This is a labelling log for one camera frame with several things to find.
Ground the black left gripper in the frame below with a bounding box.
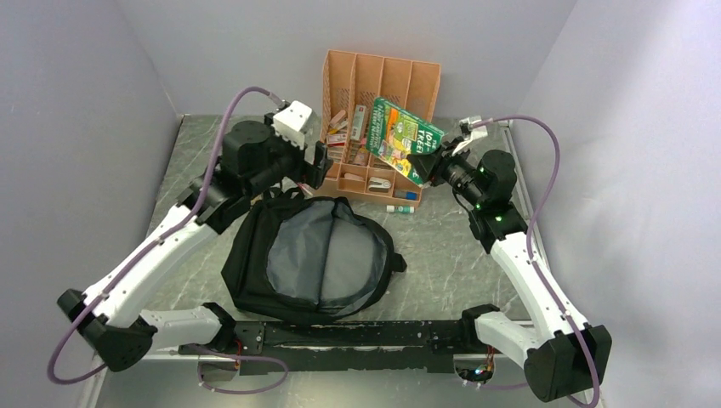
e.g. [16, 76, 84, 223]
[247, 113, 334, 198]

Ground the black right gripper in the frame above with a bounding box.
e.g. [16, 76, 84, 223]
[406, 136, 485, 207]

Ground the green treehouse paperback book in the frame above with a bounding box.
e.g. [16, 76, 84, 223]
[365, 97, 446, 186]

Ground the black student backpack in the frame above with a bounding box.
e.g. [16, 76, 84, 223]
[221, 189, 407, 326]

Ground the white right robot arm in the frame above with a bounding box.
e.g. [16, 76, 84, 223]
[409, 149, 612, 407]

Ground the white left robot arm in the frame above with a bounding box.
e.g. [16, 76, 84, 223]
[58, 114, 331, 372]

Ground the white red staples box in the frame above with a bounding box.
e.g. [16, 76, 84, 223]
[326, 133, 348, 147]

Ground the grey blue sharpener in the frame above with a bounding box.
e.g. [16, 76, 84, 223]
[394, 190, 419, 201]

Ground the green white glue stick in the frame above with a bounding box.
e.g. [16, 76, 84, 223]
[386, 205, 416, 214]

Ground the tall white green box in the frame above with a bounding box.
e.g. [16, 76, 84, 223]
[349, 105, 367, 141]

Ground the white stapler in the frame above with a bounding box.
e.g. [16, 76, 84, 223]
[366, 177, 392, 193]

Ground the orange plastic desk organizer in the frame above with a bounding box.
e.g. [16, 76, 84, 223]
[317, 50, 443, 208]

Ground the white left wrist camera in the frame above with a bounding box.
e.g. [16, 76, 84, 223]
[272, 100, 319, 150]

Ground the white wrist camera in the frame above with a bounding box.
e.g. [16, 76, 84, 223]
[272, 100, 319, 150]
[451, 116, 488, 156]

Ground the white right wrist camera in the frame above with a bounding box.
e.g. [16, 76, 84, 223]
[451, 116, 488, 156]

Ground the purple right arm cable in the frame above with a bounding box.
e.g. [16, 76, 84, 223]
[462, 115, 600, 408]

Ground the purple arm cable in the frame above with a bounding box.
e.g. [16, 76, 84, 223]
[462, 115, 600, 408]
[46, 86, 291, 395]

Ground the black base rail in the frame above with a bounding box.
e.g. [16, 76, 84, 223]
[208, 320, 491, 373]

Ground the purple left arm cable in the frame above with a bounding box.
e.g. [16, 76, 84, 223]
[46, 86, 291, 395]

